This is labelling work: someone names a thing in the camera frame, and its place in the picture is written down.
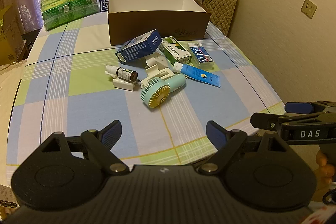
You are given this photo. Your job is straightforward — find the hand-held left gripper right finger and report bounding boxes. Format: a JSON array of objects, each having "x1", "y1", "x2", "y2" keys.
[{"x1": 198, "y1": 121, "x2": 292, "y2": 174}]

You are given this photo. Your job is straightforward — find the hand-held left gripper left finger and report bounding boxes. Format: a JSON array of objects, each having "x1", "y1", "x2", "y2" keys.
[{"x1": 38, "y1": 120, "x2": 130, "y2": 176}]

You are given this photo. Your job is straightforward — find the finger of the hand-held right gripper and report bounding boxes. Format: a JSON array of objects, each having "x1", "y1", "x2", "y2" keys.
[
  {"x1": 285, "y1": 101, "x2": 336, "y2": 114},
  {"x1": 251, "y1": 112, "x2": 289, "y2": 132}
]

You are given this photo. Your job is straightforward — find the mint handheld fan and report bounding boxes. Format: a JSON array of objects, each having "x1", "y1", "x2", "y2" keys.
[{"x1": 140, "y1": 73, "x2": 187, "y2": 108}]

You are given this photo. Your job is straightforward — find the blue hand cream tube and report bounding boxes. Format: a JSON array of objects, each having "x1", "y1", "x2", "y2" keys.
[{"x1": 172, "y1": 61, "x2": 220, "y2": 88}]

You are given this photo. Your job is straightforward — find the white power adapter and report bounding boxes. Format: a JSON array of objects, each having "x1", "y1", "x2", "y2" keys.
[{"x1": 145, "y1": 53, "x2": 168, "y2": 68}]

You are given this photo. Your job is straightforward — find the blue medicine box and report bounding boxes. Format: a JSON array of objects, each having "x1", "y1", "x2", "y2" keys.
[{"x1": 115, "y1": 29, "x2": 163, "y2": 63}]

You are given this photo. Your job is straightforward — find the green and white spray box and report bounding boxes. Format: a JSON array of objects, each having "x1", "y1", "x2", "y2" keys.
[{"x1": 158, "y1": 36, "x2": 193, "y2": 65}]

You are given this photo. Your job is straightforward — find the brown cardboard box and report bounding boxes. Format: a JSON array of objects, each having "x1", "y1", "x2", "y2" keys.
[{"x1": 107, "y1": 0, "x2": 211, "y2": 46}]

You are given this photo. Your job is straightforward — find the person's right hand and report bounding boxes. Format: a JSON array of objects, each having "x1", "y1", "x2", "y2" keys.
[{"x1": 316, "y1": 149, "x2": 336, "y2": 186}]

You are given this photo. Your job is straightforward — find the checked tablecloth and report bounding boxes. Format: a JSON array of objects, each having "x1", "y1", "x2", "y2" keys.
[{"x1": 5, "y1": 17, "x2": 285, "y2": 167}]

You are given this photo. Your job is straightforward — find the white charger adapter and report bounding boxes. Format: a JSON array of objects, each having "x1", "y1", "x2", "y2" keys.
[{"x1": 113, "y1": 77, "x2": 142, "y2": 92}]

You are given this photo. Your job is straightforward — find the small brown spray bottle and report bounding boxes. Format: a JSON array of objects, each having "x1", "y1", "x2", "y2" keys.
[{"x1": 105, "y1": 64, "x2": 138, "y2": 81}]

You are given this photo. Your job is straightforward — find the white plastic holder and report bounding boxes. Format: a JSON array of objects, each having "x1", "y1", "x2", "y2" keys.
[{"x1": 145, "y1": 65, "x2": 175, "y2": 80}]

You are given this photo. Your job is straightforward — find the blue and white gum pack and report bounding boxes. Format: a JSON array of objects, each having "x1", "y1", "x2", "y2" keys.
[{"x1": 188, "y1": 42, "x2": 215, "y2": 69}]

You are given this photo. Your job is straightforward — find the beige quilted chair cover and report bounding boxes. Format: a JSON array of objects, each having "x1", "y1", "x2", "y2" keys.
[{"x1": 203, "y1": 0, "x2": 240, "y2": 37}]

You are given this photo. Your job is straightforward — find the printed paper box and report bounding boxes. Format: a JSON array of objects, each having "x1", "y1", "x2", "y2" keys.
[{"x1": 0, "y1": 183, "x2": 17, "y2": 216}]

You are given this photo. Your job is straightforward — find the green drink box pack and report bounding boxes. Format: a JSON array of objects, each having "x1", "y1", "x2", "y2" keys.
[{"x1": 40, "y1": 0, "x2": 98, "y2": 31}]

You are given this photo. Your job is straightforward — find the tan cardboard box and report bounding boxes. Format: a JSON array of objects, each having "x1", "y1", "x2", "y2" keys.
[{"x1": 0, "y1": 5, "x2": 25, "y2": 65}]

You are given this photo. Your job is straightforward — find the beige wall switch plate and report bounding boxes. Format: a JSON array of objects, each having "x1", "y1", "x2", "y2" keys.
[{"x1": 301, "y1": 0, "x2": 317, "y2": 18}]

